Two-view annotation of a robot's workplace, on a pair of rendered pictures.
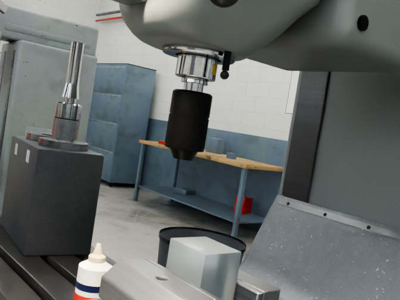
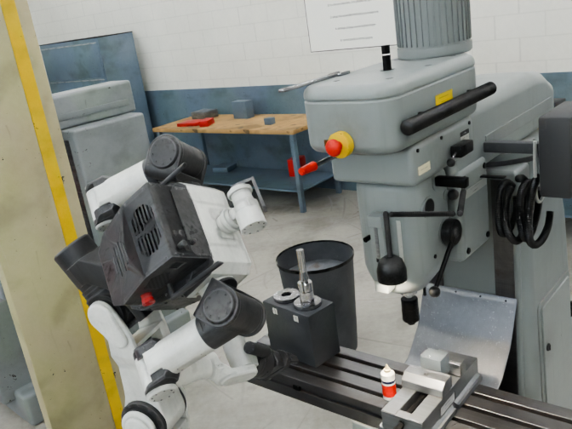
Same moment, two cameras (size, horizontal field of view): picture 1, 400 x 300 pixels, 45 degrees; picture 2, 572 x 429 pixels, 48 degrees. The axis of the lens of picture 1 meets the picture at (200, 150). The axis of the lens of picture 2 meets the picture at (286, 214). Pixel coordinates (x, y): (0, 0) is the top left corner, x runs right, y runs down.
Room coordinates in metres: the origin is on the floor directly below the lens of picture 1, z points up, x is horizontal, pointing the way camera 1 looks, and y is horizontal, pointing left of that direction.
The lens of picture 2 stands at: (-0.98, 0.54, 2.08)
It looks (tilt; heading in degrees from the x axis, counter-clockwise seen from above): 18 degrees down; 352
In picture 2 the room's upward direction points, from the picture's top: 9 degrees counter-clockwise
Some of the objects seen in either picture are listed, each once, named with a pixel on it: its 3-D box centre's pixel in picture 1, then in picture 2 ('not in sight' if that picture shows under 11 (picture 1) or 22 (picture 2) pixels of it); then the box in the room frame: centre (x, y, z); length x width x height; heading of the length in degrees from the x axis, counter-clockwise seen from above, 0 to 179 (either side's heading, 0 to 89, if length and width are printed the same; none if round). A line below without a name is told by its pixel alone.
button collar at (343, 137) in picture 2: not in sight; (340, 145); (0.41, 0.20, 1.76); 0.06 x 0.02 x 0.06; 40
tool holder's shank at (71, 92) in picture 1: (73, 73); (301, 265); (0.89, 0.25, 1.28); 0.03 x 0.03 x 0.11
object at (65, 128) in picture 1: (66, 124); (306, 293); (0.89, 0.25, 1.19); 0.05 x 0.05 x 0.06
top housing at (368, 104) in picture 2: not in sight; (393, 100); (0.57, 0.01, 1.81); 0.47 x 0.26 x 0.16; 130
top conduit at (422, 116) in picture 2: not in sight; (451, 105); (0.47, -0.10, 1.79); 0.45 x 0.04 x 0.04; 130
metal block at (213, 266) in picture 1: (201, 271); (435, 363); (0.51, -0.02, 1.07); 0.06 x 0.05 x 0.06; 40
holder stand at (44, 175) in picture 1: (49, 188); (300, 324); (0.93, 0.28, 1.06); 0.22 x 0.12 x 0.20; 33
